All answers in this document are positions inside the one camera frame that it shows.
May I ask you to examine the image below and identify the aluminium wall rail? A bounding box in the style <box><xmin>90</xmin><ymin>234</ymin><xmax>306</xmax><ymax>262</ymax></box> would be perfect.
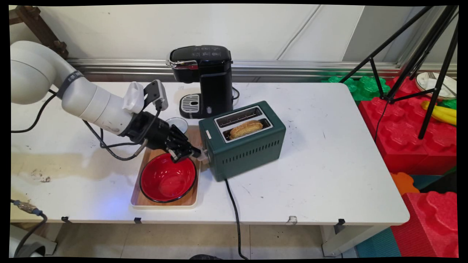
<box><xmin>68</xmin><ymin>58</ymin><xmax>457</xmax><ymax>78</ymax></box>

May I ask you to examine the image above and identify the green foam block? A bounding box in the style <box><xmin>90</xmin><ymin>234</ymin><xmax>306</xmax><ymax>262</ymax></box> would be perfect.
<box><xmin>321</xmin><ymin>75</ymin><xmax>392</xmax><ymax>102</ymax></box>

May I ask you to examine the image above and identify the silver fork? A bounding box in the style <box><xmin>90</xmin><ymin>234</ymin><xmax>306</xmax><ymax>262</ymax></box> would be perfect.
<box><xmin>427</xmin><ymin>72</ymin><xmax>457</xmax><ymax>97</ymax></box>

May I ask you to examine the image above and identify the white plate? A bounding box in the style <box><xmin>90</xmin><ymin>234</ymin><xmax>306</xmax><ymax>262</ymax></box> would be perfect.
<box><xmin>415</xmin><ymin>71</ymin><xmax>457</xmax><ymax>100</ymax></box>

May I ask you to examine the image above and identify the toasted bread slice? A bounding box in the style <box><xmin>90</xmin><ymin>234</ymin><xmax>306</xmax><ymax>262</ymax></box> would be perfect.
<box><xmin>229</xmin><ymin>120</ymin><xmax>264</xmax><ymax>140</ymax></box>

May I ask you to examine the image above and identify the white table leg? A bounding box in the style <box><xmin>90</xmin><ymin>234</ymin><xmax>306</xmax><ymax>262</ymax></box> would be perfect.
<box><xmin>321</xmin><ymin>224</ymin><xmax>392</xmax><ymax>257</ymax></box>

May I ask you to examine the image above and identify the black toaster power cable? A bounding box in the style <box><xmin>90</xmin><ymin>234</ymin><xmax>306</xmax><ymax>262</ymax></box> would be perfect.
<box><xmin>224</xmin><ymin>178</ymin><xmax>249</xmax><ymax>260</ymax></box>

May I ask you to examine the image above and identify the clear drinking glass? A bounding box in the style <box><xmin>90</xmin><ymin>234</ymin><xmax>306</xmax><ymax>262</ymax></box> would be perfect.
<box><xmin>165</xmin><ymin>117</ymin><xmax>189</xmax><ymax>134</ymax></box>

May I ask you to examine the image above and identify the thin black tripod cable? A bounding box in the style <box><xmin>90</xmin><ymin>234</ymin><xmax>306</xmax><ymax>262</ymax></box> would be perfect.
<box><xmin>374</xmin><ymin>100</ymin><xmax>389</xmax><ymax>142</ymax></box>

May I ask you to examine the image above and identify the orange foam piece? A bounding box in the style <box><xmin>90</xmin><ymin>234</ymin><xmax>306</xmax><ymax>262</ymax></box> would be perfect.
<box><xmin>390</xmin><ymin>172</ymin><xmax>420</xmax><ymax>196</ymax></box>

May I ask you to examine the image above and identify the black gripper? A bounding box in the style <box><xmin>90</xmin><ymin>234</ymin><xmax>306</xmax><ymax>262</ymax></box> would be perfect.
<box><xmin>121</xmin><ymin>111</ymin><xmax>202</xmax><ymax>163</ymax></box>

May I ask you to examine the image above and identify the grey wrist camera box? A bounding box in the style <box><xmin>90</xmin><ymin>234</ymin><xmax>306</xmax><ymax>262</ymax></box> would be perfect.
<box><xmin>144</xmin><ymin>80</ymin><xmax>169</xmax><ymax>111</ymax></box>

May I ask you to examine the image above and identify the dark green two-slot toaster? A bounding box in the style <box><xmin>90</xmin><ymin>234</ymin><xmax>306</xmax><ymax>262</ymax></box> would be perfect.
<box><xmin>199</xmin><ymin>100</ymin><xmax>287</xmax><ymax>182</ymax></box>

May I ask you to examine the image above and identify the black coffee machine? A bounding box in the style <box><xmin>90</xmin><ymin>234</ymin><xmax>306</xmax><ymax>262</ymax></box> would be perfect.
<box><xmin>166</xmin><ymin>45</ymin><xmax>234</xmax><ymax>119</ymax></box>

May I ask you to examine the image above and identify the large red foam block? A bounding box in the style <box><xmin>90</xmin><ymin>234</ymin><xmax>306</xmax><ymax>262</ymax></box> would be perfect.
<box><xmin>358</xmin><ymin>76</ymin><xmax>457</xmax><ymax>176</ymax></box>

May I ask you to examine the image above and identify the red bowl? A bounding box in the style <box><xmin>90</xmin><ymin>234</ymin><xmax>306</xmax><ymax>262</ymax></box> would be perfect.
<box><xmin>139</xmin><ymin>153</ymin><xmax>198</xmax><ymax>203</ymax></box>

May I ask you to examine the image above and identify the teal floor mat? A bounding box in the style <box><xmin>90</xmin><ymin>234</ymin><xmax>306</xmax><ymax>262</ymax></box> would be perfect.
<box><xmin>355</xmin><ymin>227</ymin><xmax>402</xmax><ymax>258</ymax></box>

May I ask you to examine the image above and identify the grey velcro strap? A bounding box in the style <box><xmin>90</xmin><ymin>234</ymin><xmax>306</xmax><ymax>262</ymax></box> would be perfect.
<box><xmin>56</xmin><ymin>71</ymin><xmax>85</xmax><ymax>99</ymax></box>

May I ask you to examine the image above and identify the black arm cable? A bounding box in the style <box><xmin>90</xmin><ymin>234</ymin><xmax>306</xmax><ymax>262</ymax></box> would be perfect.
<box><xmin>11</xmin><ymin>89</ymin><xmax>58</xmax><ymax>133</ymax></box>

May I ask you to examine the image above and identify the wooden rack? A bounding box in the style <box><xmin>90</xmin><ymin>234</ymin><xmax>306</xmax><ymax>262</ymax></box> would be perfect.
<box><xmin>9</xmin><ymin>5</ymin><xmax>69</xmax><ymax>60</ymax></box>

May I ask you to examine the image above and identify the wooden serving tray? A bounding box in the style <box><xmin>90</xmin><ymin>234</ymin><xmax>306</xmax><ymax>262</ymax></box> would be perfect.
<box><xmin>131</xmin><ymin>125</ymin><xmax>202</xmax><ymax>210</ymax></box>

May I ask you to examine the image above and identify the black tripod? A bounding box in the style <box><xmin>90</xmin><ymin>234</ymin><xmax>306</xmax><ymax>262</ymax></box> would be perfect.
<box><xmin>338</xmin><ymin>5</ymin><xmax>459</xmax><ymax>140</ymax></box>

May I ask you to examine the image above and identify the cable with metal connector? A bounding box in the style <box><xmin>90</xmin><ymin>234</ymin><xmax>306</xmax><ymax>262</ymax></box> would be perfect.
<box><xmin>11</xmin><ymin>199</ymin><xmax>48</xmax><ymax>256</ymax></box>

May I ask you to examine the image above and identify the white ribbed wrist bracket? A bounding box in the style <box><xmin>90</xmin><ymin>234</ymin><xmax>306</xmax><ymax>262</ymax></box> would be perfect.
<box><xmin>122</xmin><ymin>82</ymin><xmax>145</xmax><ymax>114</ymax></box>

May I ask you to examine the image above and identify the black camera cable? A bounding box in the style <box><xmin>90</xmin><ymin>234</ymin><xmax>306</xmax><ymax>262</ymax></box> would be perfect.
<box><xmin>82</xmin><ymin>104</ymin><xmax>163</xmax><ymax>161</ymax></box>

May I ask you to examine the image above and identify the yellow banana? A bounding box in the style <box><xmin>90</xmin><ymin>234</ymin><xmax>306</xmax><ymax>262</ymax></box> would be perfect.
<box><xmin>420</xmin><ymin>101</ymin><xmax>457</xmax><ymax>118</ymax></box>
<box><xmin>431</xmin><ymin>110</ymin><xmax>457</xmax><ymax>126</ymax></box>

